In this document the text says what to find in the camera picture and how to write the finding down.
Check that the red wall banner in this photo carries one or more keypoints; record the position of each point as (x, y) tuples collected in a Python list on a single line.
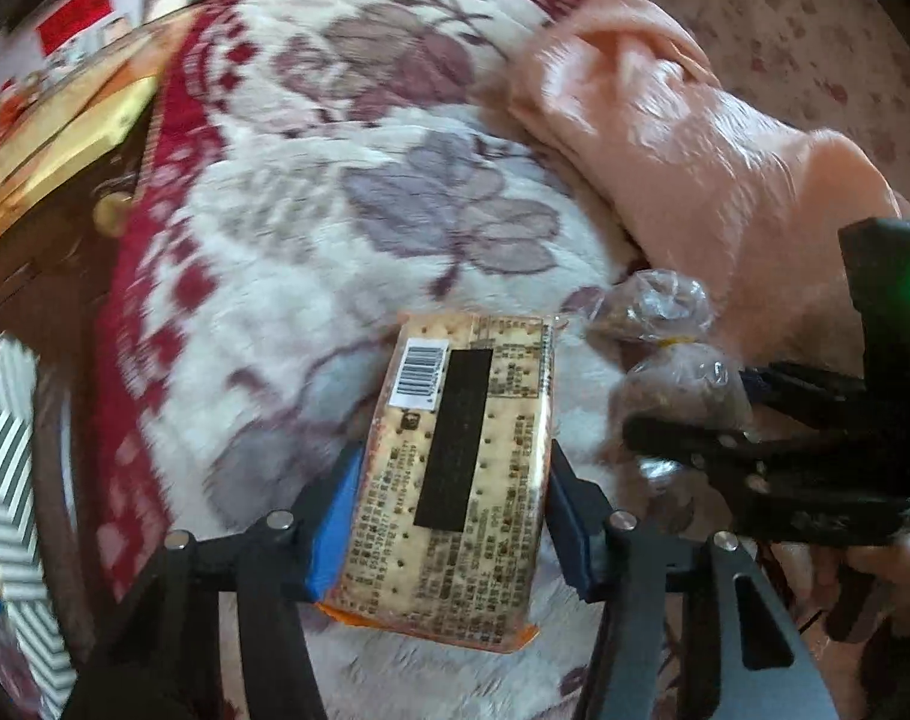
[(76, 15)]

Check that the green white striped box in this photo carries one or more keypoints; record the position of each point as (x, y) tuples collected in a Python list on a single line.
[(12, 465)]

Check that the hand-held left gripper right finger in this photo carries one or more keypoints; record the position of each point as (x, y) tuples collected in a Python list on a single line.
[(575, 532)]

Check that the orange cracker packet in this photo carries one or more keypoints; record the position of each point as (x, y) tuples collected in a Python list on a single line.
[(455, 495)]

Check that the red plush toy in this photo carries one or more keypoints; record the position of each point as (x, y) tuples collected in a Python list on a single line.
[(6, 101)]

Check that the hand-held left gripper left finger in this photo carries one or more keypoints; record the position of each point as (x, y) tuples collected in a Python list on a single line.
[(335, 525)]

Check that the person's right hand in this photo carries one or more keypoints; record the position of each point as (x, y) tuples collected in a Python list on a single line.
[(901, 570)]

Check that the small clear bag of nuts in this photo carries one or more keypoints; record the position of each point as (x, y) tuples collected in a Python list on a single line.
[(650, 307)]

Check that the clear zip bag of nuts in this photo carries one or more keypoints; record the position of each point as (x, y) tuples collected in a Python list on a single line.
[(680, 390)]

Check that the pink quilt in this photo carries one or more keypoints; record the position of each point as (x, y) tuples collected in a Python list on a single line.
[(687, 165)]

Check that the floral fleece blanket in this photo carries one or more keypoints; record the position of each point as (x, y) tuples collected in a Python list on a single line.
[(312, 202)]

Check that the wooden cabinet yellow top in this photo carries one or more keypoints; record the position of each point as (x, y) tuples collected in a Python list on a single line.
[(65, 127)]

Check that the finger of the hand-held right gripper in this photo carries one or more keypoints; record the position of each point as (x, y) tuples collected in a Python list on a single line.
[(799, 390), (695, 442)]

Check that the round brass knob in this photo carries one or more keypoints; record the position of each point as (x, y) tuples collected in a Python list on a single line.
[(111, 214)]

